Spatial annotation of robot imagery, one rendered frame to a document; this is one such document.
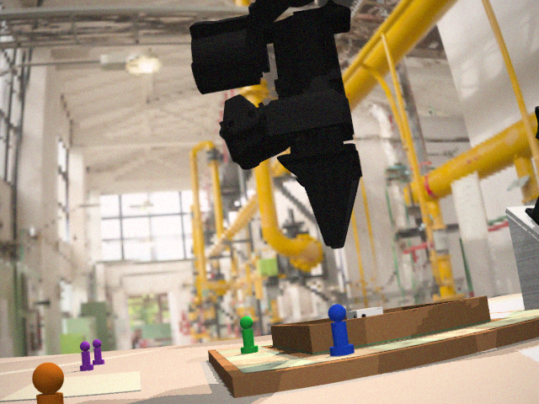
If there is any orange game pawn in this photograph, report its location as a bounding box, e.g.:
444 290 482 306
32 363 64 404

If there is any green pawn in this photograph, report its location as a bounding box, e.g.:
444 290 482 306
240 316 258 354

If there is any white die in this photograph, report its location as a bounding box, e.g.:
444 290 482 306
346 307 383 320

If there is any purple pawn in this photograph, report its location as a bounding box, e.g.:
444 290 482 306
93 339 104 365
80 341 93 371

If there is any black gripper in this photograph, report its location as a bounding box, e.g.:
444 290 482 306
260 59 363 249

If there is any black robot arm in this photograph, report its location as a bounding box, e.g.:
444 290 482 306
189 0 351 170

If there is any blue pawn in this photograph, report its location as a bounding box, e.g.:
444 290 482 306
328 304 355 357

